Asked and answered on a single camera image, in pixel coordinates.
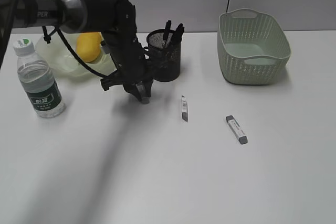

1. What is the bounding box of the black marker pen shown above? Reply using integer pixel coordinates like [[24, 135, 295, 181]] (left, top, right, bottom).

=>
[[167, 23, 184, 49], [162, 20, 172, 48]]

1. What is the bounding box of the yellow mango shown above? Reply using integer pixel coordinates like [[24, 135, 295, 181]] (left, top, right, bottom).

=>
[[76, 32, 102, 63]]

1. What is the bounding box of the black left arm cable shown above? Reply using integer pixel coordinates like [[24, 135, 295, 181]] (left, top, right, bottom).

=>
[[0, 0, 118, 78]]

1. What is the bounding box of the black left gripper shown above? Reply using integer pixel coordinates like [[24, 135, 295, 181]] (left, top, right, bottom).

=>
[[101, 0, 153, 102]]

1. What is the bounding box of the black mesh pen holder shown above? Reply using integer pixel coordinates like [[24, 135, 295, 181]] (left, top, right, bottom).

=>
[[146, 29, 181, 82]]

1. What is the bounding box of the clear water bottle green label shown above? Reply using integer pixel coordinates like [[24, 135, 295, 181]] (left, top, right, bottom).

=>
[[13, 38, 66, 118]]

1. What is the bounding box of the light green woven basket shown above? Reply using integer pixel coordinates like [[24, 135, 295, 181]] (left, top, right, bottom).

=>
[[217, 8, 291, 85]]

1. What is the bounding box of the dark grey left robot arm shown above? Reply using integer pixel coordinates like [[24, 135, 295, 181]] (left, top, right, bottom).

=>
[[1, 0, 153, 102]]

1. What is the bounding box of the white grey eraser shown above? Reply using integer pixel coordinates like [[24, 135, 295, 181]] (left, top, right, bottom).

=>
[[141, 98, 150, 104], [226, 115, 248, 145], [181, 95, 188, 122]]

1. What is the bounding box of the black marker pen front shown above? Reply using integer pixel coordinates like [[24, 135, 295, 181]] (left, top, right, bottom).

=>
[[162, 20, 172, 48]]

